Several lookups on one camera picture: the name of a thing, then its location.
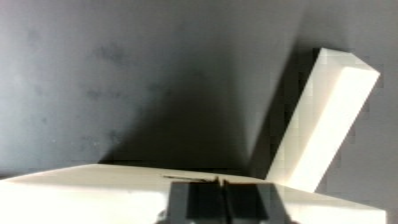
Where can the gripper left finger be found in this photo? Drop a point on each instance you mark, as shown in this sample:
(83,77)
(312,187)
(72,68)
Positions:
(196,207)

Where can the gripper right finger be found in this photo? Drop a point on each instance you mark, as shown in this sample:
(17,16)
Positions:
(255,204)

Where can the white cabinet body box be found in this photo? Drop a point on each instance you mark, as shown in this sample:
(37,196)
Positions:
(104,194)

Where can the white right fence rail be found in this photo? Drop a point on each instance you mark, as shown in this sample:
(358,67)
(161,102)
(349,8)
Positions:
(337,91)

